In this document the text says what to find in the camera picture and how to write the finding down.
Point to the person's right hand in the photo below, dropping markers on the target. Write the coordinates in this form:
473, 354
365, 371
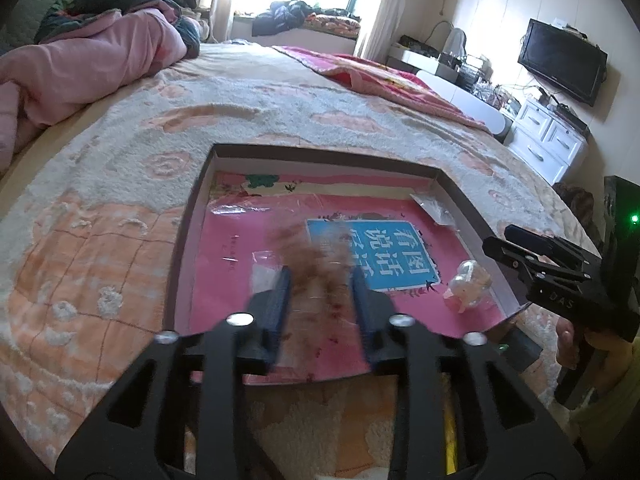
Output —
607, 355

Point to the person's right forearm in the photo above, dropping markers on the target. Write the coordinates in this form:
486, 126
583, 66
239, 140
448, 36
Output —
615, 415

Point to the sheer curtain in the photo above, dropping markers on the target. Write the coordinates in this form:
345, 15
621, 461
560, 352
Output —
222, 0
395, 5

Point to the beige orange plush bedspread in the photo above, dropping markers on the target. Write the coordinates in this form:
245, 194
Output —
125, 210

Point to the pink fluffy hair clip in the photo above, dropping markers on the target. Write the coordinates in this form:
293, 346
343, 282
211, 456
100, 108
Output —
317, 265

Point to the cluttered white desk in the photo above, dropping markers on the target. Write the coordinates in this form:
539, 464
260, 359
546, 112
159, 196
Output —
425, 57

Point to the white window seat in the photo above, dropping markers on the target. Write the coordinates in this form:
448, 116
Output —
300, 42

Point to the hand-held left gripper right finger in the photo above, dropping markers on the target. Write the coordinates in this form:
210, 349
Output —
364, 305

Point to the white drawer cabinet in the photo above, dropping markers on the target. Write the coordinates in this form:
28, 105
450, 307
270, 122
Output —
545, 140

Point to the small clear plastic bag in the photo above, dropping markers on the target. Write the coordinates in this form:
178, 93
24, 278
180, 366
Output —
262, 270

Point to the dark grey device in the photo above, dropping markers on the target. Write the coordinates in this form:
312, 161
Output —
521, 352

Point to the dark jacket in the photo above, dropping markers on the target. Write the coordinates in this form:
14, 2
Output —
280, 17

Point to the pink book with blue label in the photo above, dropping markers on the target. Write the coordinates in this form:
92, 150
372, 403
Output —
225, 285

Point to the dark floral quilt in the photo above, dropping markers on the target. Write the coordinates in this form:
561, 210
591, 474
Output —
90, 2

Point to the white bed footboard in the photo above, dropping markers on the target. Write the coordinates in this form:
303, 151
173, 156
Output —
465, 97

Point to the pink quilt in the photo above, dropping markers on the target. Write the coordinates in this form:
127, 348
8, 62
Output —
100, 60

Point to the grey green headboard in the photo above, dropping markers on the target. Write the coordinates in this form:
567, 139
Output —
25, 15

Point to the red pink blanket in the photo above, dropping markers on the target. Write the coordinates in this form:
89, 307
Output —
380, 80

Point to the black set-top box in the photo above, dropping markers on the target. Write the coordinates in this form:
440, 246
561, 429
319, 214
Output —
572, 116

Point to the floral cushion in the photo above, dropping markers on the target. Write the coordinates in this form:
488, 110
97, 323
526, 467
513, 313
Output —
335, 20

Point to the brown bag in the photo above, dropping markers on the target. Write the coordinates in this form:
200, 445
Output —
575, 205

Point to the shallow cardboard box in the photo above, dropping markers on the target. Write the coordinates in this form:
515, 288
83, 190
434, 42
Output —
197, 210

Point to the black television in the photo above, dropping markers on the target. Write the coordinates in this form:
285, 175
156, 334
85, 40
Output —
562, 60

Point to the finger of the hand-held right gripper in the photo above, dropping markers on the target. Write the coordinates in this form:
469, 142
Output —
550, 247
530, 265

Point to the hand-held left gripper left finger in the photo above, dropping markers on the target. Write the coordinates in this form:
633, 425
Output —
281, 305

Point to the small clear earring bag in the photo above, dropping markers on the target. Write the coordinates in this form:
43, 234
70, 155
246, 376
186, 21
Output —
435, 207

